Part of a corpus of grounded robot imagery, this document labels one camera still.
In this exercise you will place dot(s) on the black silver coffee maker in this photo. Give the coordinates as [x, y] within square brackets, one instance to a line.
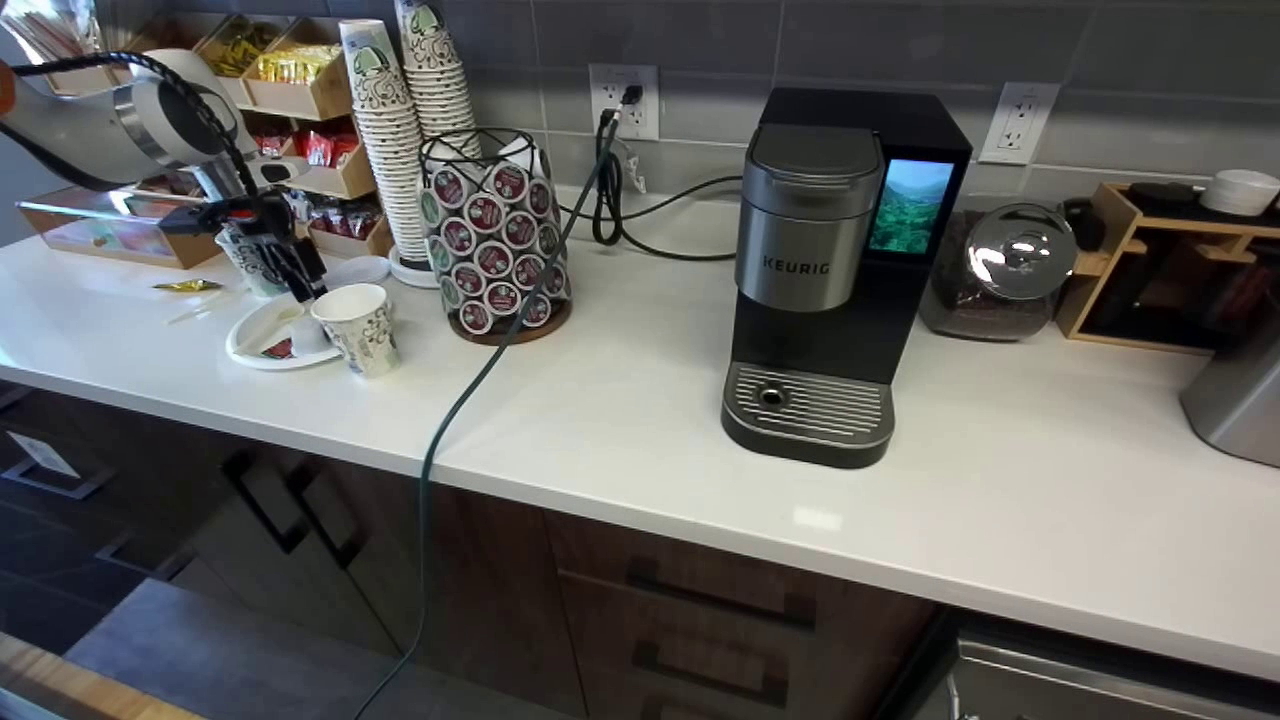
[813, 224]

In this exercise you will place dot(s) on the wooden tea bag box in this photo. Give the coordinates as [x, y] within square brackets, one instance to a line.
[122, 236]

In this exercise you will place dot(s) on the yellow green packet pile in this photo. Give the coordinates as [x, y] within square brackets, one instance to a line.
[237, 45]

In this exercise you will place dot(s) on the round container with glass lid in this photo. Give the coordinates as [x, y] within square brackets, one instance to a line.
[1007, 265]

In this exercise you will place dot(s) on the brown wooden bin organizer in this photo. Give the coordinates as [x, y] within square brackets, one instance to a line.
[335, 181]

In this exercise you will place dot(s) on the tall paper cup stack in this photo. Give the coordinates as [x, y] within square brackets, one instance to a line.
[438, 64]
[384, 134]

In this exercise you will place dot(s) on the silver appliance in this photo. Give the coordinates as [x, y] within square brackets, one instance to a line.
[1241, 403]

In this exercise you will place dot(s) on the white wall outlet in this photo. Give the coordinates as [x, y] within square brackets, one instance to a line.
[1019, 121]
[620, 112]

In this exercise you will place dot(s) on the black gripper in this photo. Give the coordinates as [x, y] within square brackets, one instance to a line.
[250, 222]

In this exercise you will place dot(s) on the white paper plate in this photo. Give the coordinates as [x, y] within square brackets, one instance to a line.
[263, 350]

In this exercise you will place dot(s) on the small red packet pile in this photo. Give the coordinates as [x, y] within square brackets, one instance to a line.
[347, 222]

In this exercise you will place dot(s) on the white bowl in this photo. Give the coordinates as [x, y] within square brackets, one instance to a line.
[1241, 195]

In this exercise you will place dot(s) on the bright yellow packet pile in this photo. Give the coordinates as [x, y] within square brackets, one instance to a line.
[303, 62]

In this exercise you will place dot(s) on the stainless steel built-in appliance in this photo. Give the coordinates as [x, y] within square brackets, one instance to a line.
[1105, 680]

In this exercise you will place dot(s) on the light wooden rack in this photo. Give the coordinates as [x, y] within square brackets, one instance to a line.
[1105, 255]

